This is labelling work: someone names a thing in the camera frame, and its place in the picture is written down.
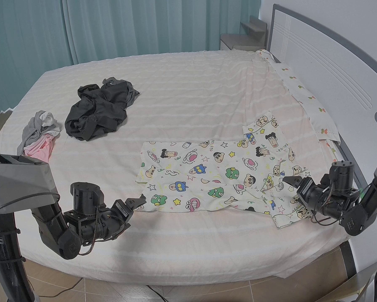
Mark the blue-green curtain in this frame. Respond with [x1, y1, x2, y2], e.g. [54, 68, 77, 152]
[61, 0, 264, 66]
[0, 0, 76, 114]

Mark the thin black cable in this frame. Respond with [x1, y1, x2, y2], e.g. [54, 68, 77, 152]
[34, 277, 82, 299]
[146, 284, 164, 302]

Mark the grey and white garment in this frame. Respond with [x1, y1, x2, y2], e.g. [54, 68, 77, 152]
[17, 110, 62, 155]

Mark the pink garment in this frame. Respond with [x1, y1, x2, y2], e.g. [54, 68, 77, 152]
[23, 135, 57, 163]

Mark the black garment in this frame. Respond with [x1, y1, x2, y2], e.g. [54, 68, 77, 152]
[64, 82, 128, 142]

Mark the bed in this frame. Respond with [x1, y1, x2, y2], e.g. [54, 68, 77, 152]
[0, 3, 377, 285]

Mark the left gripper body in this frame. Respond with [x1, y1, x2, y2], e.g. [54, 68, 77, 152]
[94, 198, 135, 238]

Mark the white printed pillow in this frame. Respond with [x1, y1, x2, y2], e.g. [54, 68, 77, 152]
[255, 49, 341, 143]

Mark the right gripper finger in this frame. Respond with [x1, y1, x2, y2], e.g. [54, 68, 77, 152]
[282, 175, 306, 189]

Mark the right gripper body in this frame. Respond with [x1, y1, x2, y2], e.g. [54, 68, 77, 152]
[296, 176, 330, 209]

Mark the white printed pyjama top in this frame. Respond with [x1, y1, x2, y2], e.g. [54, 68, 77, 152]
[136, 113, 315, 231]

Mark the dark grey garment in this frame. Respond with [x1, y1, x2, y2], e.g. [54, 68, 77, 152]
[101, 78, 141, 109]

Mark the grey bedside table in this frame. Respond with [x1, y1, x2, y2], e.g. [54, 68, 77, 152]
[220, 15, 268, 51]

